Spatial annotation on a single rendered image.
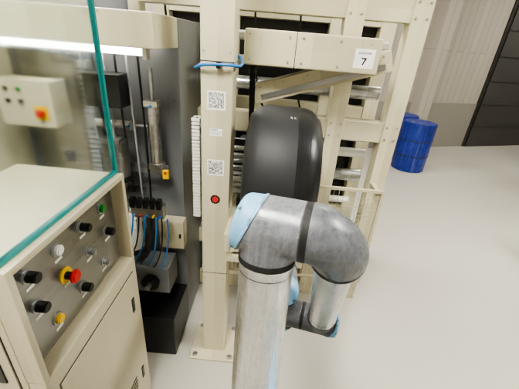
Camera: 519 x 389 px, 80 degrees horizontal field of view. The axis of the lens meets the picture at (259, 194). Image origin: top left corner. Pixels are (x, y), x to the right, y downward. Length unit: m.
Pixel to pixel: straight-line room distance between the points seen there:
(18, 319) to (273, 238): 0.62
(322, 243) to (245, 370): 0.36
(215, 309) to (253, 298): 1.27
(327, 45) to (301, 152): 0.56
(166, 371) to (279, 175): 1.39
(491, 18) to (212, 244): 6.89
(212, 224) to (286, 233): 1.01
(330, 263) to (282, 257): 0.09
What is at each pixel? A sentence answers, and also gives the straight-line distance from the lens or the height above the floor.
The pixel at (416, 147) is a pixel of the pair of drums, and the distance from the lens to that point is 5.45.
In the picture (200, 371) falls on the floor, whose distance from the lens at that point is 2.09.
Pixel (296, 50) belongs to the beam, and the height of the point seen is 1.71.
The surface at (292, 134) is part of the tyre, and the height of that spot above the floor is 1.43.
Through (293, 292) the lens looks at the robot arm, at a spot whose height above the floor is 1.05.
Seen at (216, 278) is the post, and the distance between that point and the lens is 1.73.
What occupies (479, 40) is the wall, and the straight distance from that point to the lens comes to 7.56.
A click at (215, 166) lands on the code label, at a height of 1.23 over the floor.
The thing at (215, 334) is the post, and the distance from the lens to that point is 2.05.
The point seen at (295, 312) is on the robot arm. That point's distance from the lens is 1.08.
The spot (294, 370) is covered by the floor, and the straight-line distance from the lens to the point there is 2.13.
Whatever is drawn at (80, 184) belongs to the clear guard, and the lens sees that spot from 1.06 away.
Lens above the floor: 1.74
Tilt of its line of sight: 26 degrees down
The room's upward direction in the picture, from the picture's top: 5 degrees clockwise
